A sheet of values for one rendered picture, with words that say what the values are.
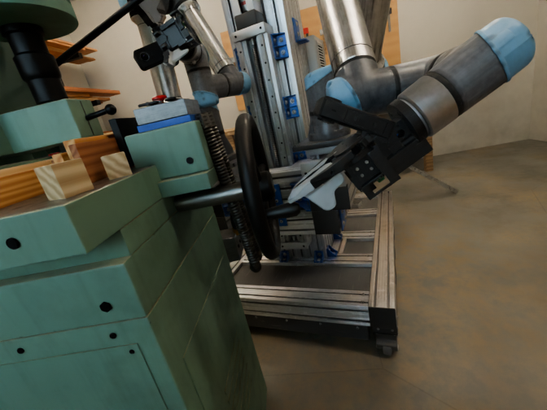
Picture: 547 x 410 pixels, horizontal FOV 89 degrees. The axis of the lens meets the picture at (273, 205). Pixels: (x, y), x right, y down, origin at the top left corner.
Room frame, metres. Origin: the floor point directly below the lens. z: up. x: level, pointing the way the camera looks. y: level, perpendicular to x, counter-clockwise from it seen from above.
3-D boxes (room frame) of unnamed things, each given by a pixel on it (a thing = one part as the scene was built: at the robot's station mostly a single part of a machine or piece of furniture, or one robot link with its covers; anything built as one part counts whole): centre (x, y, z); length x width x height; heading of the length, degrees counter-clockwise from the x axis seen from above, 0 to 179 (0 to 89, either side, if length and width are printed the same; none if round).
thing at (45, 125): (0.58, 0.38, 1.00); 0.14 x 0.07 x 0.09; 85
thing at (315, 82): (1.03, -0.26, 0.98); 0.13 x 0.12 x 0.14; 82
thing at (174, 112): (0.60, 0.16, 0.99); 0.13 x 0.11 x 0.06; 175
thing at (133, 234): (0.57, 0.30, 0.82); 0.40 x 0.21 x 0.04; 175
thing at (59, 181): (0.36, 0.25, 0.92); 0.04 x 0.04 x 0.04; 64
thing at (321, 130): (1.03, -0.25, 0.87); 0.15 x 0.15 x 0.10
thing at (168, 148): (0.59, 0.16, 0.91); 0.15 x 0.14 x 0.09; 175
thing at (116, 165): (0.46, 0.23, 0.92); 0.04 x 0.03 x 0.04; 25
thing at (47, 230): (0.60, 0.25, 0.87); 0.61 x 0.30 x 0.06; 175
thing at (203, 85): (0.99, 0.12, 1.06); 0.11 x 0.08 x 0.11; 132
